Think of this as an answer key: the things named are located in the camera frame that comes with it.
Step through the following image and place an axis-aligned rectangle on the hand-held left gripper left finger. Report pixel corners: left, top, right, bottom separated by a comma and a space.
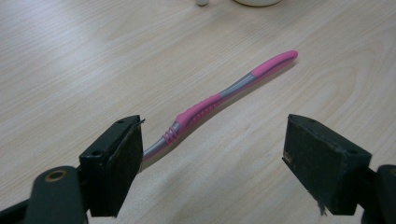
78, 114, 147, 218

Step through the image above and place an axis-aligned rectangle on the white cup with handle holder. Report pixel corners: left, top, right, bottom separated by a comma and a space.
194, 0, 284, 7

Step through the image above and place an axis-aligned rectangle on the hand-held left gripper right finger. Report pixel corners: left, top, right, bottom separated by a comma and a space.
281, 113, 373, 217

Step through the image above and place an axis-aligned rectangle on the pink and grey toothbrush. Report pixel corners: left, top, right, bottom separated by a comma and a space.
143, 49, 299, 161

